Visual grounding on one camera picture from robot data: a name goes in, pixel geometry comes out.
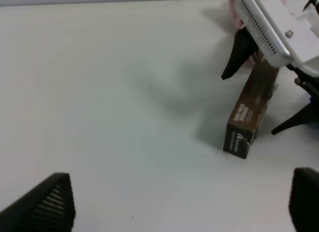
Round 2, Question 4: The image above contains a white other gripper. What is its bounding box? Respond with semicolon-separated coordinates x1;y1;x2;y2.
221;0;319;80

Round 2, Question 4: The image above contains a pink rolled towel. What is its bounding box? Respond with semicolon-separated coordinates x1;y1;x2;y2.
228;0;287;66

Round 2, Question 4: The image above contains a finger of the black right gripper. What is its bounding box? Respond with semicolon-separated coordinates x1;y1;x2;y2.
271;102;319;135

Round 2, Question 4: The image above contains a brown coffee capsule box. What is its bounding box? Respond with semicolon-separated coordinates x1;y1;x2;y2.
223;56;279;159

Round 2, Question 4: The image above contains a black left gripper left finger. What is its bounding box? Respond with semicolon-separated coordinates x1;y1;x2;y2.
0;173;76;232

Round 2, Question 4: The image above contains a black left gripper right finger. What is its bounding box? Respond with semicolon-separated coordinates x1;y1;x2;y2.
289;168;319;232

